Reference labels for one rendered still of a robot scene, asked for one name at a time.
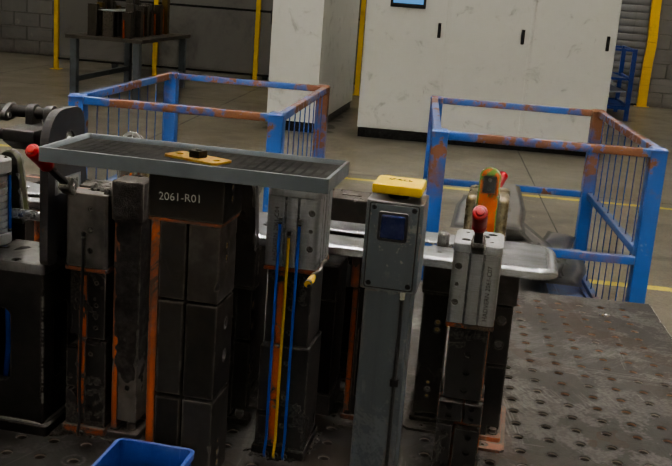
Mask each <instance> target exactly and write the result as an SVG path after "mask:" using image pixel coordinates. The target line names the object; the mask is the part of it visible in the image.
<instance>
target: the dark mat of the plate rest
mask: <svg viewBox="0 0 672 466"><path fill-rule="evenodd" d="M57 148H58V149H67V150H76V151H85V152H94V153H103V154H112V155H121V156H130V157H138V158H147V159H156V160H165V161H174V162H183V163H192V164H201V163H196V162H191V161H186V160H181V159H176V158H171V157H166V156H165V153H170V152H177V151H187V152H189V150H190V149H187V148H178V147H169V146H160V145H151V144H142V143H132V142H123V141H114V140H105V139H96V138H87V139H84V140H80V141H77V142H74V143H70V144H67V145H63V146H60V147H57ZM207 155H208V156H213V157H218V158H223V159H228V160H232V163H229V164H224V165H218V166H219V167H228V168H237V169H246V170H255V171H264V172H272V173H281V174H290V175H299V176H308V177H317V178H327V177H329V176H330V175H331V174H332V173H333V172H334V171H336V170H337V169H338V168H339V167H340V166H341V165H334V164H325V163H316V162H307V161H297V160H288V159H279V158H270V157H261V156H252V155H242V154H233V153H224V152H215V151H207ZM201 165H206V164H201Z"/></svg>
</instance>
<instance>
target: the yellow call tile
mask: <svg viewBox="0 0 672 466"><path fill-rule="evenodd" d="M426 185H427V181H426V180H423V179H414V178H405V177H396V176H387V175H380V176H379V177H378V178H377V179H376V181H375V182H374V183H373V185H372V192H374V193H383V194H389V195H388V197H390V198H393V199H409V197H418V198H420V197H421V196H422V194H423V192H424V191H425V189H426Z"/></svg>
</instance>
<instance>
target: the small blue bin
mask: <svg viewBox="0 0 672 466"><path fill-rule="evenodd" d="M194 452H195V451H194V450H193V449H190V448H185V447H179V446H173V445H167V444H161V443H155V442H149V441H143V440H137V439H131V438H118V439H117V440H115V441H114V442H113V443H112V444H111V445H110V447H109V448H108V449H107V450H106V451H105V452H104V453H103V454H102V455H101V456H100V457H99V458H98V459H97V460H96V461H95V462H94V463H93V464H92V465H91V466H191V462H192V461H193V459H194Z"/></svg>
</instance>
